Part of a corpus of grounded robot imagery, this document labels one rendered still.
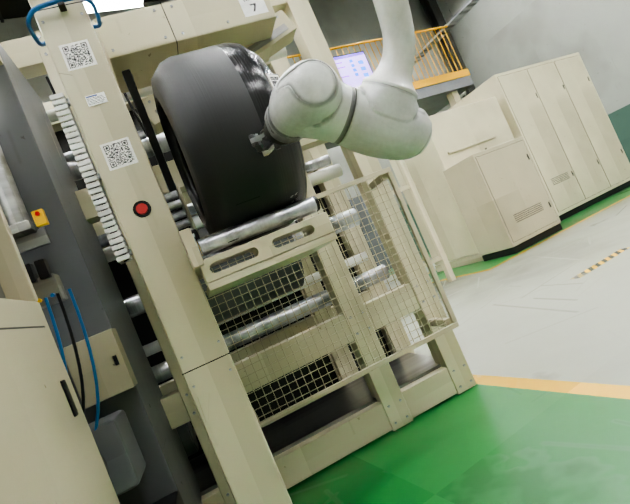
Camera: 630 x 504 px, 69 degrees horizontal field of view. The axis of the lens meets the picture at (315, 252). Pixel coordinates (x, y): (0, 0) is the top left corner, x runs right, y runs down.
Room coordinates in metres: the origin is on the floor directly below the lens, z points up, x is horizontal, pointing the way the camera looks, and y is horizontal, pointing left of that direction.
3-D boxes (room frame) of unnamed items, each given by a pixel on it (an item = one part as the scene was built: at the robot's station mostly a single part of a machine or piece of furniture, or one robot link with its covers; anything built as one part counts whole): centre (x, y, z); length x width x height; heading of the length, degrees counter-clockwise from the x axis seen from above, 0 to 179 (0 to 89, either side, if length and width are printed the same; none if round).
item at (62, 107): (1.20, 0.47, 1.19); 0.05 x 0.04 x 0.48; 16
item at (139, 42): (1.66, 0.11, 1.71); 0.61 x 0.25 x 0.15; 106
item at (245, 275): (1.34, 0.15, 0.80); 0.37 x 0.36 x 0.02; 16
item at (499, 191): (5.69, -2.41, 0.62); 0.90 x 0.56 x 1.25; 114
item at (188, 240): (1.29, 0.32, 0.90); 0.40 x 0.03 x 0.10; 16
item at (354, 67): (5.15, -1.17, 2.60); 0.60 x 0.05 x 0.55; 114
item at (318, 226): (1.21, 0.11, 0.83); 0.36 x 0.09 x 0.06; 106
